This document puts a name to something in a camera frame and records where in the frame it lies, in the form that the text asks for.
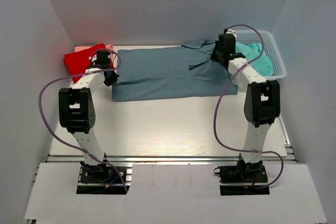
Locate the teal t-shirt in basket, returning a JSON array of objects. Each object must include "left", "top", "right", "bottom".
[{"left": 236, "top": 42, "right": 274, "bottom": 76}]

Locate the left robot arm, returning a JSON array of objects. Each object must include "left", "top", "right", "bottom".
[{"left": 58, "top": 49, "right": 119, "bottom": 182}]

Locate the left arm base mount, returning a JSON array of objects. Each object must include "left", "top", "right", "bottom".
[{"left": 76, "top": 161, "right": 131, "bottom": 195}]

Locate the folded pink t-shirt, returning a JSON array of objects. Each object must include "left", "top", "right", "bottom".
[{"left": 75, "top": 44, "right": 114, "bottom": 52}]

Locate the white plastic basket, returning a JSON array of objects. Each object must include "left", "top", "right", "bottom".
[{"left": 236, "top": 30, "right": 287, "bottom": 80}]

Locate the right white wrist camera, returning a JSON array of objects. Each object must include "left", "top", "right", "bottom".
[{"left": 223, "top": 28, "right": 237, "bottom": 38}]

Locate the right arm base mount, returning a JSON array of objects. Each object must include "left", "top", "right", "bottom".
[{"left": 214, "top": 160, "right": 270, "bottom": 196}]

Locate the grey-blue t-shirt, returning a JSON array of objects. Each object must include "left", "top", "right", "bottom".
[{"left": 112, "top": 40, "right": 237, "bottom": 102}]

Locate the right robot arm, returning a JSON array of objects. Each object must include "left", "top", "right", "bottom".
[{"left": 211, "top": 32, "right": 280, "bottom": 182}]

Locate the aluminium table rail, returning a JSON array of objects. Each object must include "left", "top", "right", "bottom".
[{"left": 44, "top": 82, "right": 293, "bottom": 166}]

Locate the folded red t-shirt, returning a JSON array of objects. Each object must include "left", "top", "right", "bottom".
[{"left": 64, "top": 43, "right": 106, "bottom": 76}]

